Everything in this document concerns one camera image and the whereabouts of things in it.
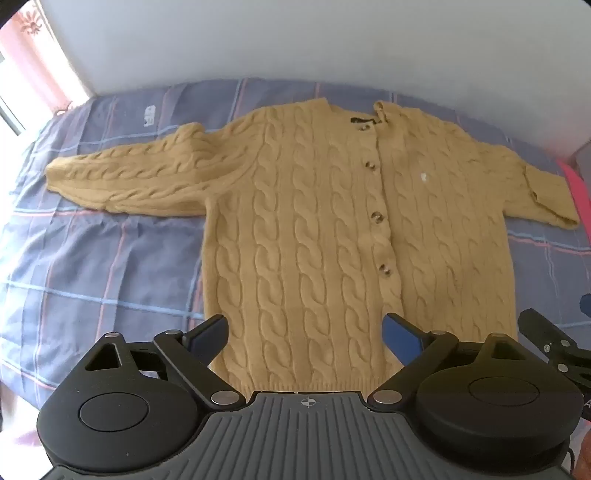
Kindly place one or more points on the blue plaid bedsheet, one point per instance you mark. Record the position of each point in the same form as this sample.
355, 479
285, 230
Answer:
115, 258

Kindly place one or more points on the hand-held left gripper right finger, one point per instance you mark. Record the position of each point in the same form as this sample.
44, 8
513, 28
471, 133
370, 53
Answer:
400, 339

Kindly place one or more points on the pink curtain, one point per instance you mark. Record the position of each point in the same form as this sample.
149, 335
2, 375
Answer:
41, 69

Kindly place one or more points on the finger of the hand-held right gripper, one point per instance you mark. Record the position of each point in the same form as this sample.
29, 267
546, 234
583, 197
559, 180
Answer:
551, 339
586, 307

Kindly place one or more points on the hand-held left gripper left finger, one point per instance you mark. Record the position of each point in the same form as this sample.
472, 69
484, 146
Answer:
207, 336

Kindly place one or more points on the pink cloth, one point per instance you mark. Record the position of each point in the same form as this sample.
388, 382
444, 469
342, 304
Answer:
579, 189

